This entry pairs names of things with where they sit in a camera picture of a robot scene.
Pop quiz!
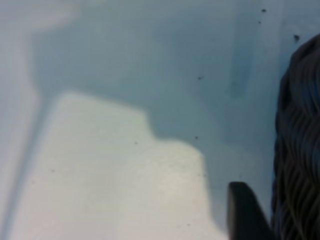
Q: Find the dark brown wicker basket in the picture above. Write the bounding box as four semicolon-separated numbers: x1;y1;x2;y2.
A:
271;33;320;240

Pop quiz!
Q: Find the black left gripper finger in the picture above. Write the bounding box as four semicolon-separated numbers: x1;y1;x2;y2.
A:
226;181;277;240

